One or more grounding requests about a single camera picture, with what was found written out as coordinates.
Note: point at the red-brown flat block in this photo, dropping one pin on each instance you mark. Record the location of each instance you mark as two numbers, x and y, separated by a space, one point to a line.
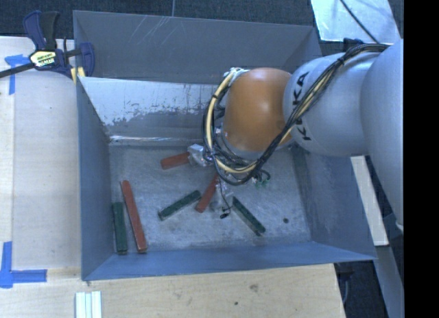
206 196
134 217
174 160

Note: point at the dark green flat block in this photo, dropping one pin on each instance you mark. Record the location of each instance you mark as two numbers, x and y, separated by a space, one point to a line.
179 205
120 227
248 216

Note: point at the grey metal bin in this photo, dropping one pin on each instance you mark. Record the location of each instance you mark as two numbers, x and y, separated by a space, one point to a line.
192 49

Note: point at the pale wood flat board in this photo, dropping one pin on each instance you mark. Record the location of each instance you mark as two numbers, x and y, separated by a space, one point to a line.
44 172

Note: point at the black cylinder on white bracket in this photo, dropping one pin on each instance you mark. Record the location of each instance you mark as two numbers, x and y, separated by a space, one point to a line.
224 203

